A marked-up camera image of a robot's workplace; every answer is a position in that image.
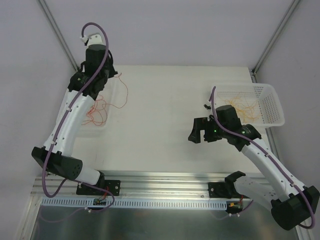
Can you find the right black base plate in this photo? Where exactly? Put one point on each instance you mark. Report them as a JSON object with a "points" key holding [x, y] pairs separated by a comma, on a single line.
{"points": [[224, 190]]}

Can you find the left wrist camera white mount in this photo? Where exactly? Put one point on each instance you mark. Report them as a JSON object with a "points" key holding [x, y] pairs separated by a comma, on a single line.
{"points": [[92, 39]]}

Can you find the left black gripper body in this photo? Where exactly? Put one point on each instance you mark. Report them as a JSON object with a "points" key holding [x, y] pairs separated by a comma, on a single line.
{"points": [[110, 70]]}

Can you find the white plastic basket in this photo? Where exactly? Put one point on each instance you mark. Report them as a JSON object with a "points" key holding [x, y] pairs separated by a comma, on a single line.
{"points": [[86, 117], [255, 103]]}

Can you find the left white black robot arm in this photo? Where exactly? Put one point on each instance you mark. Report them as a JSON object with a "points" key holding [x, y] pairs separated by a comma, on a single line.
{"points": [[55, 156]]}

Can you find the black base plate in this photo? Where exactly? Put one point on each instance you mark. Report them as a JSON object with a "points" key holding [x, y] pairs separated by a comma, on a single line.
{"points": [[113, 186], [224, 190]]}

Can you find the white slotted cable duct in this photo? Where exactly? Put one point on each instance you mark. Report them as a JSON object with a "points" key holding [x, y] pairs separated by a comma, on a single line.
{"points": [[131, 203]]}

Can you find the aluminium mounting rail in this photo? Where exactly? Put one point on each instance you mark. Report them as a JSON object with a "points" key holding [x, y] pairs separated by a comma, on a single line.
{"points": [[148, 185]]}

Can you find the left aluminium frame post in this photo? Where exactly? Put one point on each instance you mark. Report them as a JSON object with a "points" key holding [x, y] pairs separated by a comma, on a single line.
{"points": [[57, 32]]}

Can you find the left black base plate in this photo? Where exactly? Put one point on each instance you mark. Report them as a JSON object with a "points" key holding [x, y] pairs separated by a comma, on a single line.
{"points": [[113, 186]]}

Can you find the left white plastic basket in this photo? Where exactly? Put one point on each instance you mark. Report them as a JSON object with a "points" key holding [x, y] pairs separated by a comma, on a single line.
{"points": [[86, 117]]}

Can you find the right aluminium frame post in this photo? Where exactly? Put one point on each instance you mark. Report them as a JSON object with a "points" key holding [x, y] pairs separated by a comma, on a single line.
{"points": [[293, 6]]}

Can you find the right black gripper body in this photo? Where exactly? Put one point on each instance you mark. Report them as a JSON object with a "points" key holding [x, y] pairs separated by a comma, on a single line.
{"points": [[204, 131]]}

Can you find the aluminium frame post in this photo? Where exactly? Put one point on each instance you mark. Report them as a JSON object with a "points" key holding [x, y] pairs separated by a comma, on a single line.
{"points": [[293, 6], [57, 32]]}

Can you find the right white plastic basket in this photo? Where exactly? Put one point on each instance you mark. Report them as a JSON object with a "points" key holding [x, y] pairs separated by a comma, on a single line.
{"points": [[255, 103]]}

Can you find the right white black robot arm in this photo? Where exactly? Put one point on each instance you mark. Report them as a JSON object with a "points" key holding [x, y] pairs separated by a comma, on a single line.
{"points": [[290, 202]]}

